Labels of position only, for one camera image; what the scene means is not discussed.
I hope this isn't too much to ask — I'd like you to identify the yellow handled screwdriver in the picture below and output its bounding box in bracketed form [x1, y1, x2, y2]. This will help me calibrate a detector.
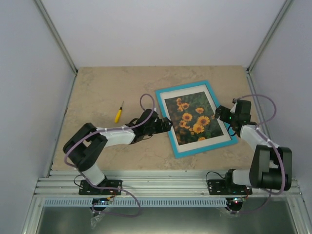
[114, 101, 124, 123]

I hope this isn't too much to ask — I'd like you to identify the grey slotted cable duct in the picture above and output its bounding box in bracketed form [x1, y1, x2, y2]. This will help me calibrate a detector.
[44, 197, 227, 208]

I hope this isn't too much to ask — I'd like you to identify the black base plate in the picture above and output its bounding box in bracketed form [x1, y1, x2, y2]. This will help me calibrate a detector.
[78, 179, 123, 195]
[207, 179, 253, 195]

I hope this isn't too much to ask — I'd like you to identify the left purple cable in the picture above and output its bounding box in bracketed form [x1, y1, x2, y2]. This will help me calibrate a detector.
[63, 94, 142, 217]

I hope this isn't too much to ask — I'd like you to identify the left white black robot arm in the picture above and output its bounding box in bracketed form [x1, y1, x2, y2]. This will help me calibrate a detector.
[63, 109, 173, 195]

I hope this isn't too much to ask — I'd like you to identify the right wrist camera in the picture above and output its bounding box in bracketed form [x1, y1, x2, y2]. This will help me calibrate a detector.
[230, 98, 237, 113]

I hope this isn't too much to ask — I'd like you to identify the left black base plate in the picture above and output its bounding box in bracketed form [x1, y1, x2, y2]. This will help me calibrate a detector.
[78, 179, 123, 195]

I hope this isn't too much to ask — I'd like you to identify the blue wooden picture frame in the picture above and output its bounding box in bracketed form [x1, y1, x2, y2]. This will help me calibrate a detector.
[155, 80, 238, 158]

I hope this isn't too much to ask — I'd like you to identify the sunflower photo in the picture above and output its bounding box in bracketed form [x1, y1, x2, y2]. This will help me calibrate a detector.
[165, 92, 223, 145]

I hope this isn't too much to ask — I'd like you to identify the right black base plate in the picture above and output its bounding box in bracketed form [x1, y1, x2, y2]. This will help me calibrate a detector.
[207, 179, 253, 195]

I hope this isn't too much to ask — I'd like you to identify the aluminium profile rail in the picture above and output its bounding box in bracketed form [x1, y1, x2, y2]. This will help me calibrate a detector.
[34, 170, 303, 198]

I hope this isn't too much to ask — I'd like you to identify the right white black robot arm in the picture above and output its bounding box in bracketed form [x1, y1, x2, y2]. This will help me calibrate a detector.
[214, 100, 292, 195]

